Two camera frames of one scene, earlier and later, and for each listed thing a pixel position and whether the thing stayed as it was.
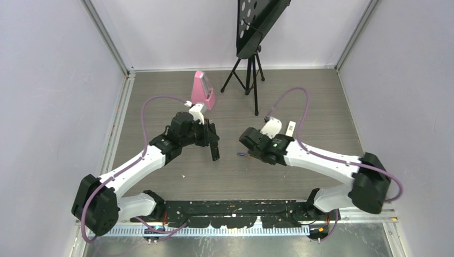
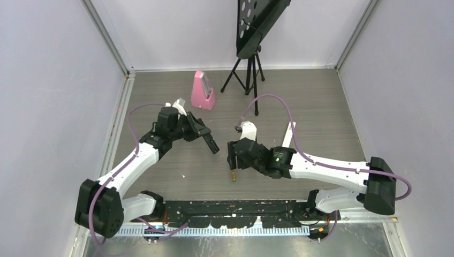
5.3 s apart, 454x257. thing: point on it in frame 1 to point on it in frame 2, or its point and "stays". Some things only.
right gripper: x=253 y=154 to x=232 y=159
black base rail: x=229 y=214 stays
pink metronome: x=201 y=91 stays
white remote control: x=290 y=128 stays
